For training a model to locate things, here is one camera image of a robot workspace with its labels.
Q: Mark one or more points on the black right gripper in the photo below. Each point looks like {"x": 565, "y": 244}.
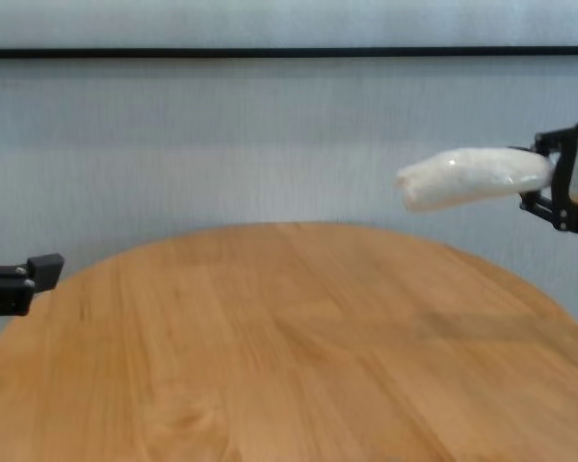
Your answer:
{"x": 563, "y": 192}

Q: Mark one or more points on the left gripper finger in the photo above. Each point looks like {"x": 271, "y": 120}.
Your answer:
{"x": 24, "y": 281}

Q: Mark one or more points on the white plastic-wrapped sandbag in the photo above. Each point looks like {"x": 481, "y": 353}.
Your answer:
{"x": 477, "y": 178}

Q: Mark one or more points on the black horizontal rail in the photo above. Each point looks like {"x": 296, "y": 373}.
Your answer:
{"x": 289, "y": 52}

